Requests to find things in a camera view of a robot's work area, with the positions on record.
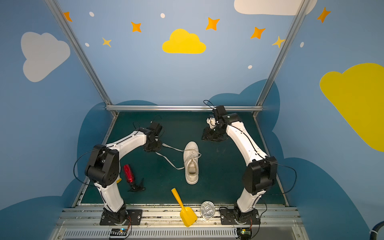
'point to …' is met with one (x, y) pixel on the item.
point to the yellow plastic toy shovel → (187, 215)
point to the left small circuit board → (118, 233)
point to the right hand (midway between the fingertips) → (207, 137)
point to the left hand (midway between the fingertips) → (156, 148)
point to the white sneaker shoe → (191, 156)
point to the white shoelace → (192, 151)
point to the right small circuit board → (244, 233)
